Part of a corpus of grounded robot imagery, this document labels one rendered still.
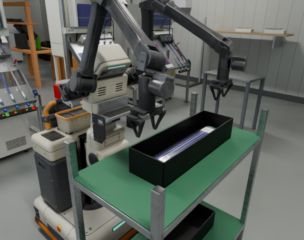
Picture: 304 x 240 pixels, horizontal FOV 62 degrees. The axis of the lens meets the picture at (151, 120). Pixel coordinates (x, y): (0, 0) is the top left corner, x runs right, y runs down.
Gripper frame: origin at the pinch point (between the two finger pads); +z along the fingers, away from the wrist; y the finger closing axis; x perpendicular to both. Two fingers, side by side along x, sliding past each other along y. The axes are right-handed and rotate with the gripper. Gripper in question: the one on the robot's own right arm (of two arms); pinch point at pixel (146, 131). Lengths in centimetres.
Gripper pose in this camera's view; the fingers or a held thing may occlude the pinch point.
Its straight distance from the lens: 88.8
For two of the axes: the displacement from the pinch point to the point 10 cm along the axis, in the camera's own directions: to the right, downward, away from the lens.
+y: 6.5, -2.8, 7.0
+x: -7.6, -2.7, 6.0
